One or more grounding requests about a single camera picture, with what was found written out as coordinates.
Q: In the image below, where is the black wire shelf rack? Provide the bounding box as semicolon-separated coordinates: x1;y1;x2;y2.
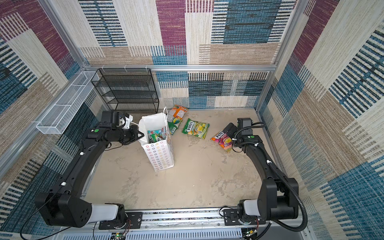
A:
91;68;160;114

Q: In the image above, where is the white slotted cable duct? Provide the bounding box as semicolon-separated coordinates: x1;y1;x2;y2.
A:
62;228;243;240

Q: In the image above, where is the yellow green candy bag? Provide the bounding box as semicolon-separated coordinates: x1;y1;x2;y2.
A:
182;119;210;139

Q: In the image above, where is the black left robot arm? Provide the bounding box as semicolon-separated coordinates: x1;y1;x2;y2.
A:
35;111;144;228

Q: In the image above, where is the black corrugated cable conduit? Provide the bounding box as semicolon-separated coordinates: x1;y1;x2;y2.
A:
233;122;309;233

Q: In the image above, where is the teal Fox's candy bag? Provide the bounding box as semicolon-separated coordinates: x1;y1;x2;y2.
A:
148;127;167;137

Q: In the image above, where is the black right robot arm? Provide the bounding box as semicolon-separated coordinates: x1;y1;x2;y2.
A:
223;118;300;223

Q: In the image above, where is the white wire mesh basket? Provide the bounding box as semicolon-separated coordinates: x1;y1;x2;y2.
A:
36;71;96;135

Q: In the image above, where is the pink Fox's candy bag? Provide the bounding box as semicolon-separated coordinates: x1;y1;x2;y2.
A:
211;131;233;152

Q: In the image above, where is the white paper bag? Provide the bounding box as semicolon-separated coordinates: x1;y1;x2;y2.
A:
137;108;175;172

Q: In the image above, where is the orange green snack bag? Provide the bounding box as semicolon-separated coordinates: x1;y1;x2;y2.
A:
167;105;189;135

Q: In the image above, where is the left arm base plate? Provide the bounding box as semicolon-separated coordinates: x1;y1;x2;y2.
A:
98;212;143;231

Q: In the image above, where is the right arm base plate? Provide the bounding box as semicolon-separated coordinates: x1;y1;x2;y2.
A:
220;208;266;226

